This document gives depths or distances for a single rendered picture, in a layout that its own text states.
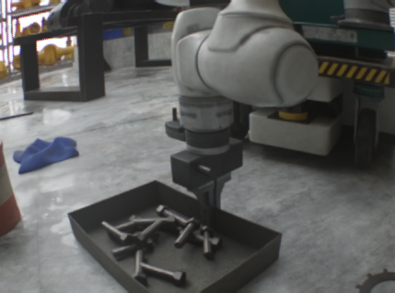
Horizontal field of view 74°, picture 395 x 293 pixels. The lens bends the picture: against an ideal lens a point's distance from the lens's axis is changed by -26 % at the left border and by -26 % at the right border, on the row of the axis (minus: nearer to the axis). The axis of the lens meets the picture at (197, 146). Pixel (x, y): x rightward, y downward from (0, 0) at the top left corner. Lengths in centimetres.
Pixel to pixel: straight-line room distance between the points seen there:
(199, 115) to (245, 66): 19
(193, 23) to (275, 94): 21
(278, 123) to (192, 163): 43
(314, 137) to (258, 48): 57
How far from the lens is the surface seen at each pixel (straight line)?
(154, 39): 464
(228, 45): 38
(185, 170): 55
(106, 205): 70
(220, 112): 54
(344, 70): 82
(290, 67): 35
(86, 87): 219
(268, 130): 95
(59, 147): 120
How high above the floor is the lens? 37
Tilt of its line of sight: 19 degrees down
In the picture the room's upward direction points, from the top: 3 degrees counter-clockwise
